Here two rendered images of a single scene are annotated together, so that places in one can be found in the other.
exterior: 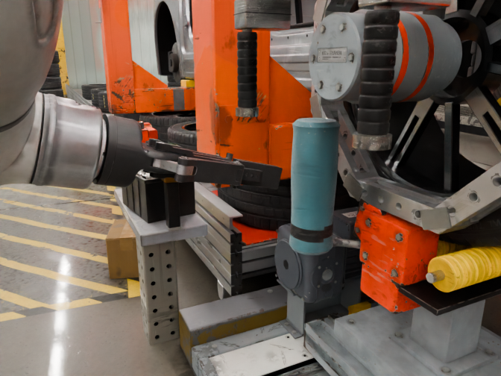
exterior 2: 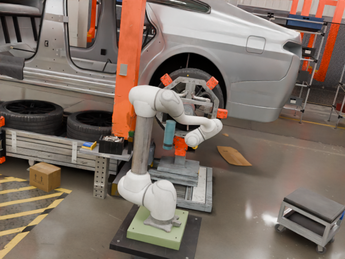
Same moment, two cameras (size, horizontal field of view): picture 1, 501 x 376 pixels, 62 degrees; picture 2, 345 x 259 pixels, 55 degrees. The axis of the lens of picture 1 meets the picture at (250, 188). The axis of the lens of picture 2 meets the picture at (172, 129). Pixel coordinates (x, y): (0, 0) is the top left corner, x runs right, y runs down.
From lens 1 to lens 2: 249 cm
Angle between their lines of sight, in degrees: 57
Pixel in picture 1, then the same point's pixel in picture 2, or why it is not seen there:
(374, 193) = (178, 133)
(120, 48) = not seen: outside the picture
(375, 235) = (179, 142)
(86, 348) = (89, 208)
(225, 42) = not seen: hidden behind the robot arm
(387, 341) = (171, 166)
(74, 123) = not seen: hidden behind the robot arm
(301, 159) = (171, 130)
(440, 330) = (183, 158)
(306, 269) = (151, 155)
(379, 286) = (180, 152)
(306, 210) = (171, 140)
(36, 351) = (76, 216)
